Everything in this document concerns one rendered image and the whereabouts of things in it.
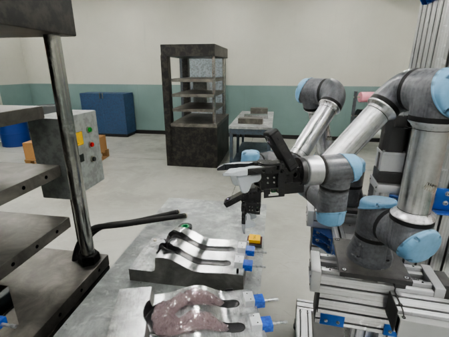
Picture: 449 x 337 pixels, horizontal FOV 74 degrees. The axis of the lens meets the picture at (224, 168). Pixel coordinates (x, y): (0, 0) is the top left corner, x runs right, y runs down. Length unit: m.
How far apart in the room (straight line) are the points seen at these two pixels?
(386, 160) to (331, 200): 0.54
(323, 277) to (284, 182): 0.53
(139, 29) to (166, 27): 0.71
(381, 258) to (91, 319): 1.06
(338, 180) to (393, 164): 0.56
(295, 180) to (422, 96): 0.38
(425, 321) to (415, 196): 0.41
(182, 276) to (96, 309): 0.34
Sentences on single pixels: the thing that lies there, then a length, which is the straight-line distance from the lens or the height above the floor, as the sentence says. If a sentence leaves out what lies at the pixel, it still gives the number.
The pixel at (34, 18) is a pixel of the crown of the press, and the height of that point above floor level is 1.84.
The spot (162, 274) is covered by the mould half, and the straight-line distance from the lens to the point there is 1.38.
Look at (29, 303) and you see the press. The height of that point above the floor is 0.78.
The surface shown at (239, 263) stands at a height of 0.91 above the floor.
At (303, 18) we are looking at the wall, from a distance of 7.72.
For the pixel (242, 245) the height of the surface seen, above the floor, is 0.92.
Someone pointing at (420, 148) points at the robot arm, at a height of 1.48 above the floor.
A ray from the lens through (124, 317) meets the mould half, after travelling 1.14.
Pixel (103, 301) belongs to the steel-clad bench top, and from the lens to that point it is 1.39.
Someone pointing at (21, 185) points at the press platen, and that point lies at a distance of 1.32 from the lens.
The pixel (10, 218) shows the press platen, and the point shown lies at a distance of 1.68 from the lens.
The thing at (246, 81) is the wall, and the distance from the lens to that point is 7.67.
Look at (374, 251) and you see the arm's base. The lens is 1.16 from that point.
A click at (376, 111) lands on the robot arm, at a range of 0.98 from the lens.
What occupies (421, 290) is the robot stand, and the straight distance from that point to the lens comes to 1.27.
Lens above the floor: 1.68
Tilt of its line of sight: 18 degrees down
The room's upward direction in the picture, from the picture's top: straight up
